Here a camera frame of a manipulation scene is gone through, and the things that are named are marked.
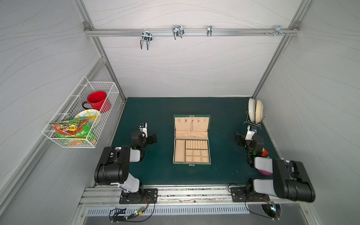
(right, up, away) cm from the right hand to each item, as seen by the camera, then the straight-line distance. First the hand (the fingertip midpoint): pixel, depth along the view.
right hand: (244, 132), depth 91 cm
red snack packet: (+12, -13, -3) cm, 18 cm away
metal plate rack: (+13, +4, +9) cm, 17 cm away
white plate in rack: (+7, +15, +2) cm, 17 cm away
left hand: (-64, 0, +3) cm, 64 cm away
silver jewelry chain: (-35, +4, -3) cm, 36 cm away
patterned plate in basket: (-85, +12, -24) cm, 89 cm away
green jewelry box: (-35, -7, -3) cm, 36 cm away
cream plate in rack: (+11, +14, +1) cm, 18 cm away
